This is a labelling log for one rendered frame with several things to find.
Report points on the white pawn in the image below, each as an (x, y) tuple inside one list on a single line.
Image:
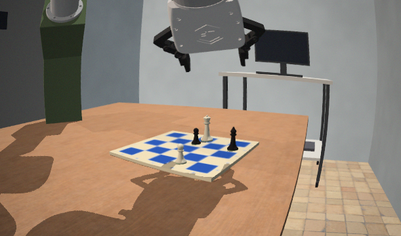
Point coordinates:
[(180, 160)]

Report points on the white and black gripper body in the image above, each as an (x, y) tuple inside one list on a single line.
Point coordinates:
[(212, 28)]

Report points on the blue and white chessboard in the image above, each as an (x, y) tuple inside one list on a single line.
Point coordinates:
[(206, 161)]

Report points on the white queen chess piece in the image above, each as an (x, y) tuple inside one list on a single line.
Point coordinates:
[(206, 137)]

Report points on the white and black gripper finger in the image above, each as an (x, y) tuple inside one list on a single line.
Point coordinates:
[(257, 30), (161, 40)]

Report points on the black bishop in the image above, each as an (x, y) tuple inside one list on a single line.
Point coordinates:
[(233, 146)]

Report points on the black pawn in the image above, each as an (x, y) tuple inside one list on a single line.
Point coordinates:
[(196, 139)]

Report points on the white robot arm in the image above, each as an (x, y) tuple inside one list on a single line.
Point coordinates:
[(66, 10)]

